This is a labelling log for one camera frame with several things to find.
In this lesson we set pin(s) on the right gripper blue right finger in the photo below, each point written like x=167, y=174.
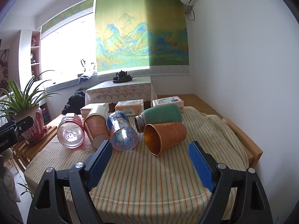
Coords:
x=204, y=164

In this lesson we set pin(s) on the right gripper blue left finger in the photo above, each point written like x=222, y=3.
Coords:
x=96, y=164

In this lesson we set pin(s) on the orange cup with gold rim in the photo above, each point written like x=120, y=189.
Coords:
x=161, y=137

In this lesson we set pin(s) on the wooden slatted plant stand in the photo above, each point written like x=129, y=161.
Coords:
x=23, y=152

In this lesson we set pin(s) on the potted spider plant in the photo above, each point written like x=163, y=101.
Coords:
x=19, y=104

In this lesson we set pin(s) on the blue orange soda bottle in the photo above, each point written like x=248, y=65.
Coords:
x=122, y=135

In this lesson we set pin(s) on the orange paper tube canister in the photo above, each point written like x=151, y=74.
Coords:
x=95, y=126

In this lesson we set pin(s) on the clear pink plastic bottle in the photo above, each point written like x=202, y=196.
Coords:
x=70, y=131

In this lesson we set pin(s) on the striped yellow tablecloth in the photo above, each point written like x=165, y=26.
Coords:
x=138, y=187

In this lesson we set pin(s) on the black bag on floor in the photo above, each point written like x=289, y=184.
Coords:
x=75, y=103

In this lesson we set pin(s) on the orange white box middle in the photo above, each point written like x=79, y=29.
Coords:
x=130, y=107

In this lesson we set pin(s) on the orange white box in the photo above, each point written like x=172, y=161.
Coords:
x=130, y=107
x=169, y=100

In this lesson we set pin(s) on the green thermos flask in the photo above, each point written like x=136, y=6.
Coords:
x=158, y=115

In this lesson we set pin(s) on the lace covered side table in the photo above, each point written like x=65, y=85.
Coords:
x=112, y=93

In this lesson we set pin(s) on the orange white box right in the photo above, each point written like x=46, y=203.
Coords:
x=169, y=100

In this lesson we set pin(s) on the black teapot on tray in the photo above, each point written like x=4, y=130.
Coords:
x=122, y=77

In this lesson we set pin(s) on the green landscape roller blind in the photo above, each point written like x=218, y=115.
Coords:
x=142, y=36

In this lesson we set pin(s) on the floral wall picture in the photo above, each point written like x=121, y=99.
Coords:
x=4, y=68

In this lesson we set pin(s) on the white pink wall shelf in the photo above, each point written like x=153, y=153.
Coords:
x=29, y=61

